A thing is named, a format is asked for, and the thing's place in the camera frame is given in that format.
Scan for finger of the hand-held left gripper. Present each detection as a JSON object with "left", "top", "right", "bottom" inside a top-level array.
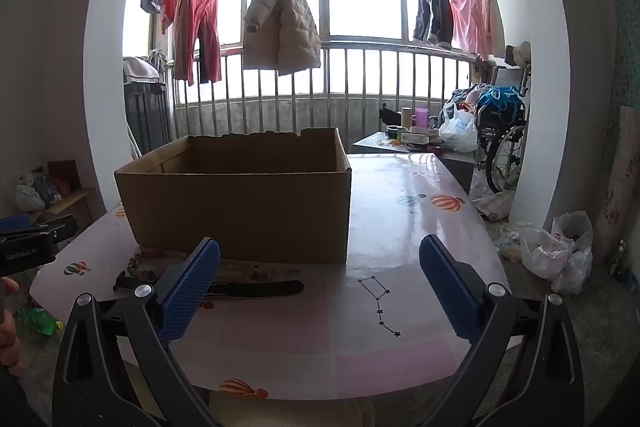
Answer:
[
  {"left": 0, "top": 215, "right": 79, "bottom": 249},
  {"left": 0, "top": 215, "right": 32, "bottom": 234}
]

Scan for pink balloon print tablecloth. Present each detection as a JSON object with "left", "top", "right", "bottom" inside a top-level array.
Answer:
[{"left": 30, "top": 153, "right": 511, "bottom": 400}]

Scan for dark blue jacket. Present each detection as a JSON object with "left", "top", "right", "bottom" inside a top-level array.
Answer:
[{"left": 412, "top": 0, "right": 455, "bottom": 46}]

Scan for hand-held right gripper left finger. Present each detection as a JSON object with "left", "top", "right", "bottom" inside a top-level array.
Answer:
[{"left": 52, "top": 237, "right": 221, "bottom": 427}]

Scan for crumpled floor papers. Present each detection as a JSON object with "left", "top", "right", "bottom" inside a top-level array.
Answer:
[{"left": 472, "top": 189, "right": 517, "bottom": 224}]

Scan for wheelchair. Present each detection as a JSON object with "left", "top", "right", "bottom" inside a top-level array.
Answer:
[{"left": 474, "top": 66, "right": 532, "bottom": 196}]

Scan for orange bead bracelet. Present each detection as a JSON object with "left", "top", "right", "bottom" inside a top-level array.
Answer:
[{"left": 127, "top": 250, "right": 167, "bottom": 281}]

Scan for beige hat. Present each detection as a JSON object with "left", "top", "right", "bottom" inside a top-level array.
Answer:
[{"left": 505, "top": 40, "right": 532, "bottom": 68}]

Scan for metal balcony railing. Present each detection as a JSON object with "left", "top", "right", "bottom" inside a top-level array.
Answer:
[{"left": 174, "top": 39, "right": 482, "bottom": 136}]

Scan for dark slatted crate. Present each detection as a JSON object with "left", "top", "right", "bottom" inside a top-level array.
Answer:
[{"left": 123, "top": 82, "right": 174, "bottom": 156}]

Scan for beige puffer coat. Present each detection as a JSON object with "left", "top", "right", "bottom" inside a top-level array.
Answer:
[{"left": 243, "top": 0, "right": 322, "bottom": 76}]

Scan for pink hanging shirt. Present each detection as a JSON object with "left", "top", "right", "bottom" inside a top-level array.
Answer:
[{"left": 449, "top": 0, "right": 506, "bottom": 58}]

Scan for pile of clothes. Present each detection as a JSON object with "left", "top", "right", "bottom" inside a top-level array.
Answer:
[{"left": 451, "top": 84, "right": 493, "bottom": 114}]

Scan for crumpled plastic bags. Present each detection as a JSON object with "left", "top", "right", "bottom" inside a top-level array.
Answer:
[{"left": 517, "top": 211, "right": 595, "bottom": 296}]

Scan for flat white boxes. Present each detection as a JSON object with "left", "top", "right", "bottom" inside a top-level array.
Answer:
[{"left": 400, "top": 126, "right": 442, "bottom": 146}]

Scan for blue and white plastic bag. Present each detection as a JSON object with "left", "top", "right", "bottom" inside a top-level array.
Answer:
[{"left": 14, "top": 174, "right": 63, "bottom": 212}]

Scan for brown cardboard box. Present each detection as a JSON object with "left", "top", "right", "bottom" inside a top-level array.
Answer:
[{"left": 114, "top": 127, "right": 352, "bottom": 265}]

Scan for white folded cloth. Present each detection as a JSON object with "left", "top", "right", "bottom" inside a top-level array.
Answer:
[{"left": 123, "top": 56, "right": 162, "bottom": 84}]

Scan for green plastic bottle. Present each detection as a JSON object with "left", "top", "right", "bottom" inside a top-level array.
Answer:
[{"left": 17, "top": 304, "right": 64, "bottom": 337}]

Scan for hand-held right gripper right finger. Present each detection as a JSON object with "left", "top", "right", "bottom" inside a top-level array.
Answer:
[{"left": 419, "top": 234, "right": 585, "bottom": 427}]

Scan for red hanging garment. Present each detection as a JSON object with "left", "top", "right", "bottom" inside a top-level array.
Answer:
[{"left": 172, "top": 0, "right": 223, "bottom": 86}]

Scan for grey side table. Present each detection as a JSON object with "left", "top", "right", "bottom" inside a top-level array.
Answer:
[{"left": 352, "top": 132, "right": 476, "bottom": 195}]

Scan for open floor cardboard box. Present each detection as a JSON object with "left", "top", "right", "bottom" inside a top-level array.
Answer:
[{"left": 29, "top": 159, "right": 99, "bottom": 216}]

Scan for person's left hand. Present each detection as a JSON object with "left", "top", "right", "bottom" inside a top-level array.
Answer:
[{"left": 0, "top": 277, "right": 22, "bottom": 370}]

